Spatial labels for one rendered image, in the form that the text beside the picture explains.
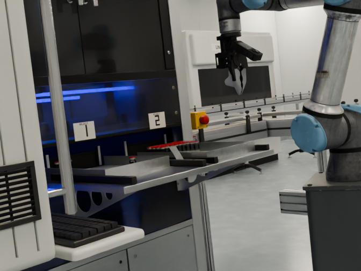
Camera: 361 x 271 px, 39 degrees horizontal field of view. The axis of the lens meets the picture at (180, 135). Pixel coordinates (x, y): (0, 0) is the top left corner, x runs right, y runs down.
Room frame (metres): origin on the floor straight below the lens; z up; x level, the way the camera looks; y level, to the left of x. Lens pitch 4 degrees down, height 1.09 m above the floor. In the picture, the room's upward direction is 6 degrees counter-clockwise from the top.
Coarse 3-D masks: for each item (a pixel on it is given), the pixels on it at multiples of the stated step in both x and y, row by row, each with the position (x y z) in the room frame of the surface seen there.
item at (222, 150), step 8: (200, 144) 2.01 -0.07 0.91; (208, 144) 1.98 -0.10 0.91; (216, 144) 1.95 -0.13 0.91; (224, 144) 1.92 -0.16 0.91; (232, 144) 1.90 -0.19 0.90; (240, 144) 1.77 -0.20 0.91; (248, 144) 1.80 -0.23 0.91; (144, 152) 1.85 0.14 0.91; (152, 152) 1.82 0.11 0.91; (160, 152) 1.80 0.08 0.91; (168, 152) 1.77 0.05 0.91; (184, 152) 1.71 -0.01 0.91; (192, 152) 1.69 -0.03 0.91; (200, 152) 1.66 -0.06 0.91; (208, 152) 1.65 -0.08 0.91; (216, 152) 1.68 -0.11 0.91; (224, 152) 1.71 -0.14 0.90; (232, 152) 1.74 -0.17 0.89; (240, 152) 1.77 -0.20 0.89
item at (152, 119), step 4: (156, 112) 1.98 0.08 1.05; (160, 112) 2.00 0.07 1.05; (148, 116) 1.95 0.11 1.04; (152, 116) 1.97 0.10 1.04; (160, 116) 2.00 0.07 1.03; (164, 116) 2.01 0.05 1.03; (152, 120) 1.96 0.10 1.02; (160, 120) 1.99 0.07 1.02; (164, 120) 2.01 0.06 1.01; (152, 124) 1.96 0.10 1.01; (160, 124) 1.99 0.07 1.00; (164, 124) 2.01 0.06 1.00; (152, 128) 1.96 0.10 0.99; (156, 128) 1.98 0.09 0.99
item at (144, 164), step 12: (108, 156) 1.87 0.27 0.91; (120, 156) 1.82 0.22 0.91; (144, 156) 1.73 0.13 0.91; (156, 156) 1.69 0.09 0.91; (168, 156) 1.65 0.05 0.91; (48, 168) 1.68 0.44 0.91; (72, 168) 1.59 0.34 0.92; (96, 168) 1.80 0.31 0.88; (108, 168) 1.76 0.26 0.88; (120, 168) 1.51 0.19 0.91; (132, 168) 1.54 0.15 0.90; (144, 168) 1.57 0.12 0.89; (156, 168) 1.61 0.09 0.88
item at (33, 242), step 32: (0, 0) 0.97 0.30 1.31; (0, 32) 0.97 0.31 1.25; (0, 64) 0.96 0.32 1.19; (0, 96) 0.95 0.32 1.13; (32, 96) 1.00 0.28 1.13; (0, 128) 0.95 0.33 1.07; (32, 128) 0.99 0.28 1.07; (0, 160) 0.94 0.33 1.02; (32, 160) 0.98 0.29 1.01; (0, 192) 0.93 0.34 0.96; (32, 192) 0.98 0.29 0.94; (0, 224) 0.93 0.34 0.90; (32, 224) 0.98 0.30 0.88; (0, 256) 0.92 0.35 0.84; (32, 256) 0.97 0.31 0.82
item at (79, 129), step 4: (76, 124) 1.72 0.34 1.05; (80, 124) 1.73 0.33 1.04; (84, 124) 1.74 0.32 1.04; (88, 124) 1.75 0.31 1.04; (92, 124) 1.77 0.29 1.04; (76, 128) 1.72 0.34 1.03; (80, 128) 1.73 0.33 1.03; (84, 128) 1.74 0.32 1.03; (88, 128) 1.75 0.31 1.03; (92, 128) 1.76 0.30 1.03; (76, 132) 1.72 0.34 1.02; (80, 132) 1.73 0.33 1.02; (84, 132) 1.74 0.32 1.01; (88, 132) 1.75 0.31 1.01; (92, 132) 1.76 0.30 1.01; (76, 136) 1.71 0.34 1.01; (80, 136) 1.73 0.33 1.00; (84, 136) 1.74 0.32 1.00; (88, 136) 1.75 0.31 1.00; (92, 136) 1.76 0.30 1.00; (76, 140) 1.71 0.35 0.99; (80, 140) 1.72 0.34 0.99
